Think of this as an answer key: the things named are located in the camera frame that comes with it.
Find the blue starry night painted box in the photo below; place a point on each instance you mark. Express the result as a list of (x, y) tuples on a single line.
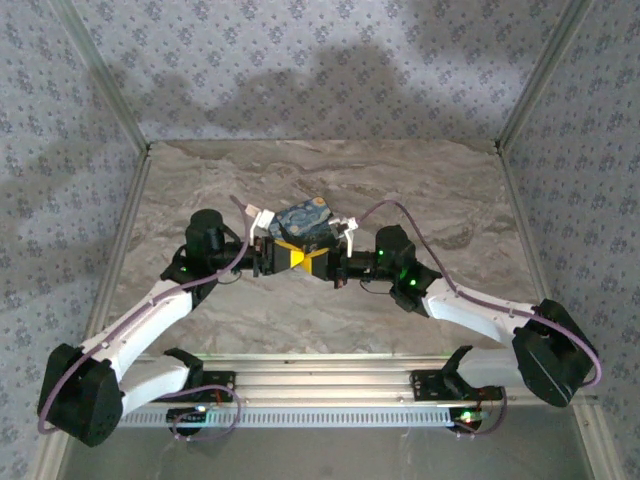
[(300, 220)]

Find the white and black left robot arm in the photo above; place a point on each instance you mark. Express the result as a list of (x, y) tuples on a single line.
[(150, 320)]

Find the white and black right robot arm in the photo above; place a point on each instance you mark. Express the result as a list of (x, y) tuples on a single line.
[(475, 317)]

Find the black controller board green LED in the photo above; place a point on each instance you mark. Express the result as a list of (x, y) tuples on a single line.
[(187, 416), (470, 417)]

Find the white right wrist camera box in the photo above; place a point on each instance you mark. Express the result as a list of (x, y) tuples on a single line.
[(345, 225)]

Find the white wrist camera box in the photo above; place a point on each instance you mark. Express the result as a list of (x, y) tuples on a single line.
[(345, 225), (262, 217)]

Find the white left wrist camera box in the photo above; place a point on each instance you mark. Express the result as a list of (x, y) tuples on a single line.
[(262, 217)]

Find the aluminium table side rail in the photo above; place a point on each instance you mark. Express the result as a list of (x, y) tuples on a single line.
[(132, 200), (516, 200)]

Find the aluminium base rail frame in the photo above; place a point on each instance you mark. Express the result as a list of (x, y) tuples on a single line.
[(320, 380)]

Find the aluminium corner post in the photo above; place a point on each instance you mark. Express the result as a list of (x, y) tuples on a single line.
[(541, 75), (103, 75)]

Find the aluminium frame leg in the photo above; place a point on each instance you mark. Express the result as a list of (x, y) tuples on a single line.
[(54, 465), (592, 445)]

